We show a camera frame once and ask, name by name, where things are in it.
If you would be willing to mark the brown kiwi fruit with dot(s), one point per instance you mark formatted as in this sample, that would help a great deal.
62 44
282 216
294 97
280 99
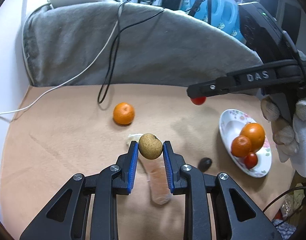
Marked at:
150 146

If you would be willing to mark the peeled banana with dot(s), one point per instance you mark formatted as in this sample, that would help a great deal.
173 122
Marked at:
155 173

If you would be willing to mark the right hand white glove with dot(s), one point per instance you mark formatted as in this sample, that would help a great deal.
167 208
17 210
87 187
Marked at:
289 137

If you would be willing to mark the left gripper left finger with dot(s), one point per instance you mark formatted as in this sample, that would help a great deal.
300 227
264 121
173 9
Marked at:
65 215

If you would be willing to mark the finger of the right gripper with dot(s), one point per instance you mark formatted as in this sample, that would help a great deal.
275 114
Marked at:
230 83

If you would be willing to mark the black plum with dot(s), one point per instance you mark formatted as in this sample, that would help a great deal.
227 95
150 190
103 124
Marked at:
204 164

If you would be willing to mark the black tripod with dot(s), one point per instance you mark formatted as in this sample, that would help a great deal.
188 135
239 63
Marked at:
197 6

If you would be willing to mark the small red cherry tomato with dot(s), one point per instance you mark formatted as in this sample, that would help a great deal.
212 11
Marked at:
250 160

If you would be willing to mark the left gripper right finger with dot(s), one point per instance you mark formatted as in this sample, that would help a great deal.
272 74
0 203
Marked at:
214 203

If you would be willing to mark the large orange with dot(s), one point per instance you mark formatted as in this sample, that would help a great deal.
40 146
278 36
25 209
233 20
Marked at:
256 135

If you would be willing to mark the grey blanket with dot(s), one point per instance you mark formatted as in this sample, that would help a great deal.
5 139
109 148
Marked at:
159 47

